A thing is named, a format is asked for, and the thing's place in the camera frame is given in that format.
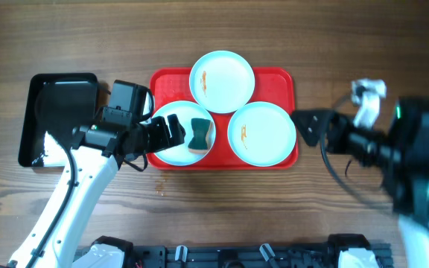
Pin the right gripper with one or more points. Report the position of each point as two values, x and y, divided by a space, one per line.
334 131

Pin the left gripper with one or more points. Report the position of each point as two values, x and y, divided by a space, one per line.
159 134

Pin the light blue plate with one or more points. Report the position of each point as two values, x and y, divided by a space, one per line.
222 82
261 134
185 111

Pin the green and orange sponge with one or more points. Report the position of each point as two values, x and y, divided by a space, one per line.
202 129

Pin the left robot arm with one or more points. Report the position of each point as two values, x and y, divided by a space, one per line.
94 158

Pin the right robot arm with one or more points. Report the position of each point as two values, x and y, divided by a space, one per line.
402 155

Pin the red plastic serving tray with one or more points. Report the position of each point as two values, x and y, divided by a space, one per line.
272 84

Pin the black rectangular water tray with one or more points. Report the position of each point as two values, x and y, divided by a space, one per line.
57 103

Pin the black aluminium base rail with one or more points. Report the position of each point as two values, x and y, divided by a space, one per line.
298 255

